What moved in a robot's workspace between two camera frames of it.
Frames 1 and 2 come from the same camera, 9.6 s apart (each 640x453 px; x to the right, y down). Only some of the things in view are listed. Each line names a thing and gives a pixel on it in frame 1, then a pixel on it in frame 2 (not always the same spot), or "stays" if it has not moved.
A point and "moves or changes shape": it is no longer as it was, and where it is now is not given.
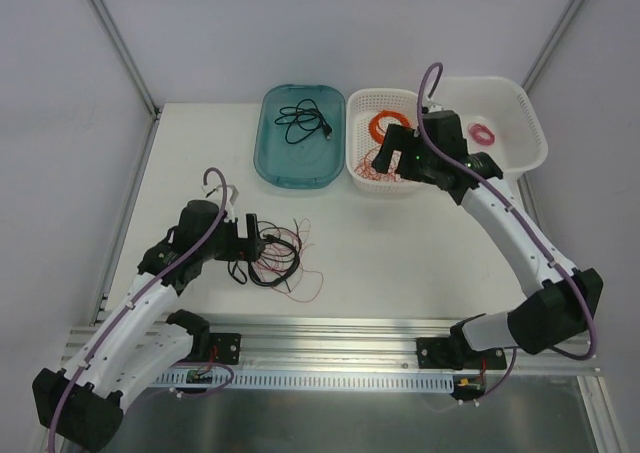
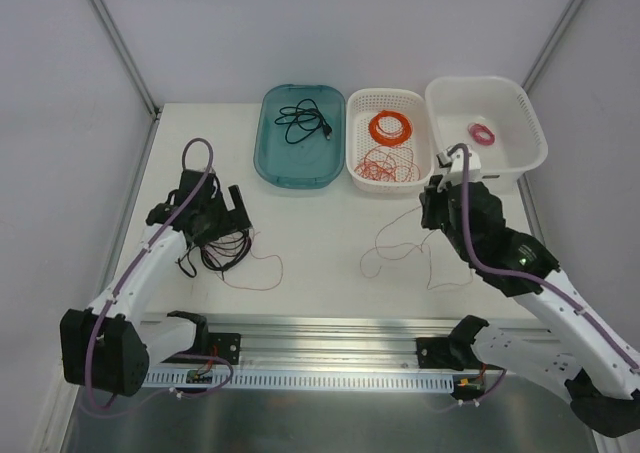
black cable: (279, 261) moves or changes shape
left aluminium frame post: (119, 44) stays
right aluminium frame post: (559, 30) stays
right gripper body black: (400, 147) to (430, 208)
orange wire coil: (375, 128) stays
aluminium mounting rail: (338, 345) stays
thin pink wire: (279, 262) to (361, 261)
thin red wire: (366, 171) stays
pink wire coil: (476, 128) stays
